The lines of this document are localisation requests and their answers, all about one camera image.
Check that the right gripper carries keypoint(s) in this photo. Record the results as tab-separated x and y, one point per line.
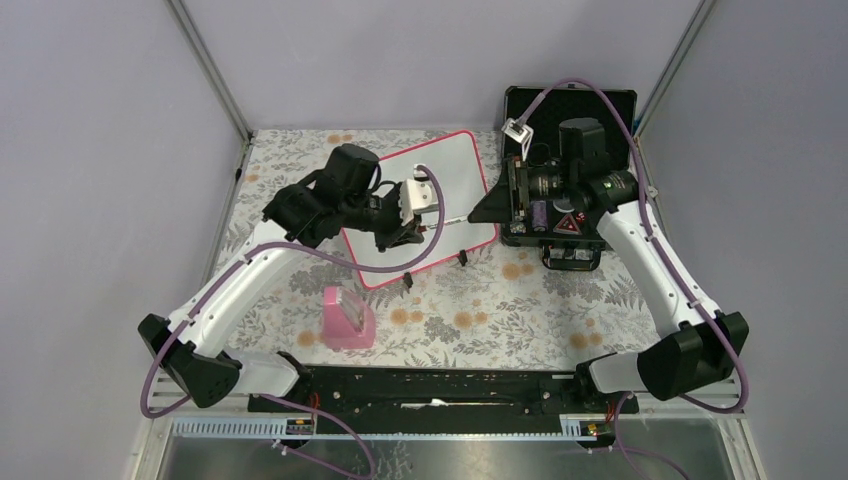
510	195

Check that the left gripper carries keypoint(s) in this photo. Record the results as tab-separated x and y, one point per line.
398	234

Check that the red whiteboard marker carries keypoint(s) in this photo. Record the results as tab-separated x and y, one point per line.
444	224

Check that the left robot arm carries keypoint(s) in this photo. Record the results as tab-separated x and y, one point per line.
192	362

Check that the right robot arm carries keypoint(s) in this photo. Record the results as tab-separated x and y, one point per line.
698	343

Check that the black poker chip case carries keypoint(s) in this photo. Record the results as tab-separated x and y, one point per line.
581	129

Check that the floral tablecloth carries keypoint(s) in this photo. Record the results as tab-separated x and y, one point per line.
503	309

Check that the pink eraser holder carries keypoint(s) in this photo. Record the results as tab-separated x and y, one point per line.
348	323

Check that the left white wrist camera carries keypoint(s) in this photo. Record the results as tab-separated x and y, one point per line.
417	198

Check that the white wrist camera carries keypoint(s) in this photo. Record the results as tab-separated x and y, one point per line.
519	132
417	198

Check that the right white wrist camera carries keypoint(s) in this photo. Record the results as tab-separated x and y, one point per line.
519	132

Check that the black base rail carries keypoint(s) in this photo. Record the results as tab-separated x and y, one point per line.
388	395

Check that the white slotted cable duct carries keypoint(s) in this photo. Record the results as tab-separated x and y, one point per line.
299	427

